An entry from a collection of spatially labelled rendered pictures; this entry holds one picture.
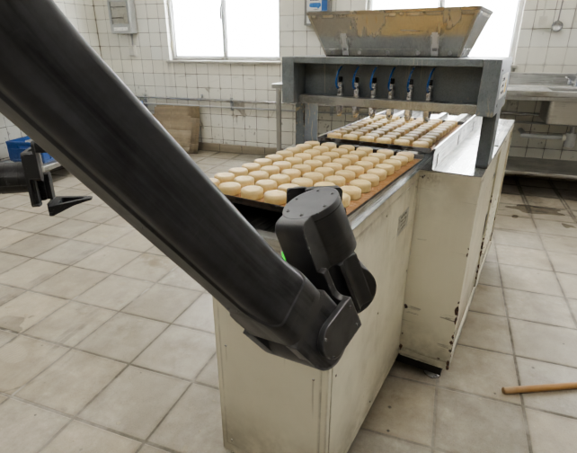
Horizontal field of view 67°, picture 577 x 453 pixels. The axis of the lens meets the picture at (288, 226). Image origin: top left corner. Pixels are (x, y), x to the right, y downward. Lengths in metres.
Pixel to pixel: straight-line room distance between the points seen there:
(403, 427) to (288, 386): 0.64
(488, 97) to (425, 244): 0.52
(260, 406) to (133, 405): 0.67
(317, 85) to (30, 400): 1.58
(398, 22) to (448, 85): 0.25
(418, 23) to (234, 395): 1.23
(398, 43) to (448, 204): 0.54
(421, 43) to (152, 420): 1.55
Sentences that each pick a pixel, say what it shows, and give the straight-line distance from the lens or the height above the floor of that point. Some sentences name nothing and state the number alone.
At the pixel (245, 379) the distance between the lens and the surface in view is 1.24.
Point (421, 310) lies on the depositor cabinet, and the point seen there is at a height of 0.31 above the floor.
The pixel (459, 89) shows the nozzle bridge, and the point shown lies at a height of 1.09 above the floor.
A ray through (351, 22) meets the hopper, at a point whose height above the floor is 1.28.
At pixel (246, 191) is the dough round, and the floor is 0.92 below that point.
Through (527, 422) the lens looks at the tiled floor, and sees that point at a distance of 1.87.
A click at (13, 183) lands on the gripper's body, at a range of 0.94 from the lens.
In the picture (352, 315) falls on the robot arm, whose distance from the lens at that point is 0.42.
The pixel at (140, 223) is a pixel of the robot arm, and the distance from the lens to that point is 0.30.
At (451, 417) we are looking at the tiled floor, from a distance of 1.79.
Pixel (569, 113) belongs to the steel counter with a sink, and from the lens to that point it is 4.25.
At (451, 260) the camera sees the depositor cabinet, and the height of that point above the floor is 0.54.
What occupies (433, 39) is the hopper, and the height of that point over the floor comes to 1.23.
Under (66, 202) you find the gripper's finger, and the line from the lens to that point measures 0.93.
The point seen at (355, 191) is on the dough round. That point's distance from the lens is 0.97.
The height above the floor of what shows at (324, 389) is 0.46.
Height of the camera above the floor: 1.22
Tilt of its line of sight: 23 degrees down
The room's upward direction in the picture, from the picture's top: straight up
